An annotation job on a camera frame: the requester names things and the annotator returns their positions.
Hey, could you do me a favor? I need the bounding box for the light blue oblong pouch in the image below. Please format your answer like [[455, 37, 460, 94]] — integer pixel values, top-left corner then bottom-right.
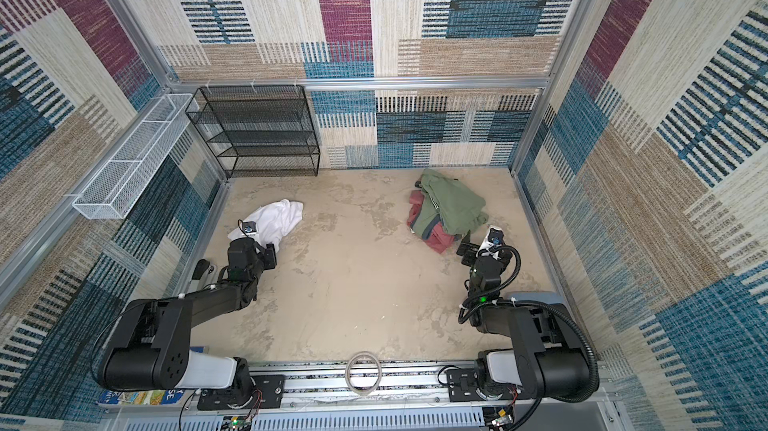
[[510, 291, 565, 305]]

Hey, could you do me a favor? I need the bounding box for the green cloth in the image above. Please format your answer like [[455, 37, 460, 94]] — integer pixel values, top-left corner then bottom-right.
[[417, 169, 489, 236]]

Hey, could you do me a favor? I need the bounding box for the black corrugated cable conduit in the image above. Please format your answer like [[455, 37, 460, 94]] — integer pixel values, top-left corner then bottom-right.
[[509, 300, 601, 404]]

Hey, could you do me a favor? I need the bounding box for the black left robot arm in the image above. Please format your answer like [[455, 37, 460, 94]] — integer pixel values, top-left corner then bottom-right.
[[94, 237, 277, 397]]

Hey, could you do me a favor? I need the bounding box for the white wire mesh basket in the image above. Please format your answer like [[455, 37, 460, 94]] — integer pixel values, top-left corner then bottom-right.
[[72, 94, 192, 220]]

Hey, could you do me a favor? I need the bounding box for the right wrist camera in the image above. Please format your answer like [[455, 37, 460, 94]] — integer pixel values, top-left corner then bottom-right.
[[483, 226, 505, 249]]

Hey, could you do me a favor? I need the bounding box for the colourful book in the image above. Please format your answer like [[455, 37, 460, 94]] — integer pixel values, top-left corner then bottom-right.
[[95, 389, 195, 410]]

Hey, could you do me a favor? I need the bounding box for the black wire mesh shelf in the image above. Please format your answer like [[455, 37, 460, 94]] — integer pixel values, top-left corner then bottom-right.
[[185, 85, 321, 179]]

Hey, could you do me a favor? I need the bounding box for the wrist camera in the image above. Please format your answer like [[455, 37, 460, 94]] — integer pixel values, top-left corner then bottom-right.
[[483, 226, 505, 249], [238, 220, 258, 240]]

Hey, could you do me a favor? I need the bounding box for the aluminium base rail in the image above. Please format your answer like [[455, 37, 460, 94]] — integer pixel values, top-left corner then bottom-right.
[[216, 358, 625, 430]]

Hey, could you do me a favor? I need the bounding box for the maroon cloth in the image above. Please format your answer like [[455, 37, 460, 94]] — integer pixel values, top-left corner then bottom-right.
[[407, 189, 455, 254]]

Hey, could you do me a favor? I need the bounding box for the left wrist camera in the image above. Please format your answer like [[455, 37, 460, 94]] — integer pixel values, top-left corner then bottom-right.
[[238, 220, 258, 240]]

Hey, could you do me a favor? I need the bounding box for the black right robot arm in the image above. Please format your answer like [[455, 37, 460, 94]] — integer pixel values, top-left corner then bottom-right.
[[449, 236, 600, 403]]

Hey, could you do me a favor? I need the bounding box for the white cloth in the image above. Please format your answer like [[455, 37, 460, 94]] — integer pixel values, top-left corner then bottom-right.
[[228, 199, 304, 252]]

